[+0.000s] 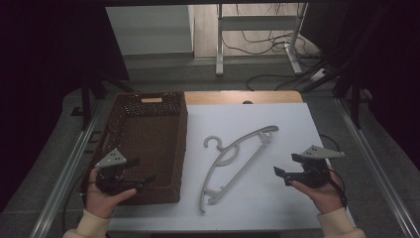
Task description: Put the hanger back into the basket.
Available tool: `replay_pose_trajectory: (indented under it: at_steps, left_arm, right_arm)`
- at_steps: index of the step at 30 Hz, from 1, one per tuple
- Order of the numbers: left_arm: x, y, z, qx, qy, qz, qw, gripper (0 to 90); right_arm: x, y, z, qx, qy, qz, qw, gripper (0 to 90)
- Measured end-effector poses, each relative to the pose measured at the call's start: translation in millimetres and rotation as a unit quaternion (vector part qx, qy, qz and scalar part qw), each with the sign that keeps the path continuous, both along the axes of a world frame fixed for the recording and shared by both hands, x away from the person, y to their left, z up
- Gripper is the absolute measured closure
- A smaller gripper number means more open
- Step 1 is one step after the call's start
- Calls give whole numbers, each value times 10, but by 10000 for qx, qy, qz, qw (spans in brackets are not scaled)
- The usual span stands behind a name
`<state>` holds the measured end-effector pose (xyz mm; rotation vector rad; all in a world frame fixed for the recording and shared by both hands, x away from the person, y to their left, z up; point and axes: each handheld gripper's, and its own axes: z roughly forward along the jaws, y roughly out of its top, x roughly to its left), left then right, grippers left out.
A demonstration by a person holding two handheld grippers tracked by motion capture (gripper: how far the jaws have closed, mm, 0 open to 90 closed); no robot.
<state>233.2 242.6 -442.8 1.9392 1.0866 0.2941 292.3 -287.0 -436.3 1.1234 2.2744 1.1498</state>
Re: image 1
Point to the white table mat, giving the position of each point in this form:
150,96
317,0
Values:
264,198

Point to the white power strip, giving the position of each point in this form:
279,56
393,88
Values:
318,74

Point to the white desk frame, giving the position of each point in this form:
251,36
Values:
257,23

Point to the black stand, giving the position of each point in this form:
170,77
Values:
355,99
86,95

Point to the grey plastic clothes hanger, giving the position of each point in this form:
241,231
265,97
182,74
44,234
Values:
231,158

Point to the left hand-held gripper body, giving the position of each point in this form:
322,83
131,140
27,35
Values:
110,159

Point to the person's right hand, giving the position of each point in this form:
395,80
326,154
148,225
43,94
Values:
322,198

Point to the brown woven basket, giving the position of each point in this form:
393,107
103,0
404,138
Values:
152,145

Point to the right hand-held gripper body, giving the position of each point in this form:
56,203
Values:
317,167

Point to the person's left hand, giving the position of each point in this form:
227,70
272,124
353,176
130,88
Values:
100,200

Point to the metal floor rail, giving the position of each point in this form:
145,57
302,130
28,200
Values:
373,165
62,178

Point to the white cabinet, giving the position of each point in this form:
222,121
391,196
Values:
148,29

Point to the wooden table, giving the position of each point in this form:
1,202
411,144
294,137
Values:
214,98

